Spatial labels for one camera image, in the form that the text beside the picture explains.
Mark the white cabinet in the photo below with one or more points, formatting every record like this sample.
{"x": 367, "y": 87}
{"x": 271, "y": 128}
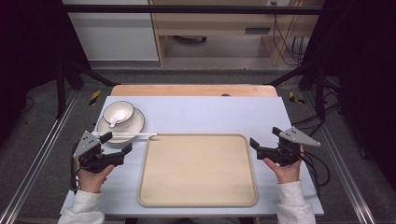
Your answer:
{"x": 115, "y": 34}

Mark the wooden table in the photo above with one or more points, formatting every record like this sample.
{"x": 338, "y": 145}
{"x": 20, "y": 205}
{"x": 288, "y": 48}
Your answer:
{"x": 186, "y": 90}

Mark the black curtain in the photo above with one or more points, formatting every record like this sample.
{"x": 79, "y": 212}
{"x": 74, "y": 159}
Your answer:
{"x": 28, "y": 46}
{"x": 364, "y": 62}

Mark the white bowl dark rim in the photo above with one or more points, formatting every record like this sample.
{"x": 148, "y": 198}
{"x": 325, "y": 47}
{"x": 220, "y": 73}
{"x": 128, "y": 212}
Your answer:
{"x": 120, "y": 109}

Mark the aluminium floor rail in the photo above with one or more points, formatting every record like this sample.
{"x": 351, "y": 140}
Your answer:
{"x": 34, "y": 165}
{"x": 345, "y": 174}

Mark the light wooden desk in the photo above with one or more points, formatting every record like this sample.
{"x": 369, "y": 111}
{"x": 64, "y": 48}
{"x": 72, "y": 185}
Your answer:
{"x": 211, "y": 23}

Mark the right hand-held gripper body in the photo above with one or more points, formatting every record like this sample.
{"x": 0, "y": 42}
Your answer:
{"x": 286, "y": 152}

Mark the person's left hand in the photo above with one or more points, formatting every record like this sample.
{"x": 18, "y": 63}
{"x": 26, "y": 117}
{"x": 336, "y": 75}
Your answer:
{"x": 91, "y": 182}

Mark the light blue table board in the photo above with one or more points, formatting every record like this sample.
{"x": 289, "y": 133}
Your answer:
{"x": 202, "y": 115}

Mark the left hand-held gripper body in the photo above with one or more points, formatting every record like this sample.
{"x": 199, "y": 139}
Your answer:
{"x": 93, "y": 157}

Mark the white plate dark rim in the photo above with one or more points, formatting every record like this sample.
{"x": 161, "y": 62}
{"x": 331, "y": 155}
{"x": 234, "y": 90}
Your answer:
{"x": 137, "y": 121}

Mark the white ceramic spoon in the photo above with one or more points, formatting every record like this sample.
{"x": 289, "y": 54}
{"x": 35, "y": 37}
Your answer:
{"x": 112, "y": 123}

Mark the black metal stand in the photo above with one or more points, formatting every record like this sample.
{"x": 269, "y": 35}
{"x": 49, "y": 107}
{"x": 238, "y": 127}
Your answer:
{"x": 61, "y": 90}
{"x": 320, "y": 93}

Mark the person's right hand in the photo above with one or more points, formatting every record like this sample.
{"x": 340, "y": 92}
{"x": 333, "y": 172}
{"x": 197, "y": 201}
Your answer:
{"x": 288, "y": 174}

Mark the yellow black tape marker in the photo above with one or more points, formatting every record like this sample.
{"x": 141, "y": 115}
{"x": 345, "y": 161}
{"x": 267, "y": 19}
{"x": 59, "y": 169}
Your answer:
{"x": 95, "y": 97}
{"x": 294, "y": 98}

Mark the white chopstick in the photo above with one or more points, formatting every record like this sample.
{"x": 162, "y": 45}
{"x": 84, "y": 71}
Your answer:
{"x": 141, "y": 137}
{"x": 137, "y": 134}

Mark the beige rectangular tray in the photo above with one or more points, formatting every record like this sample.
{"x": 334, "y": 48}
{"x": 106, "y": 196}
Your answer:
{"x": 197, "y": 171}

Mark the black frame crossbar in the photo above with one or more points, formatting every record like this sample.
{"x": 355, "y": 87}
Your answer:
{"x": 186, "y": 9}

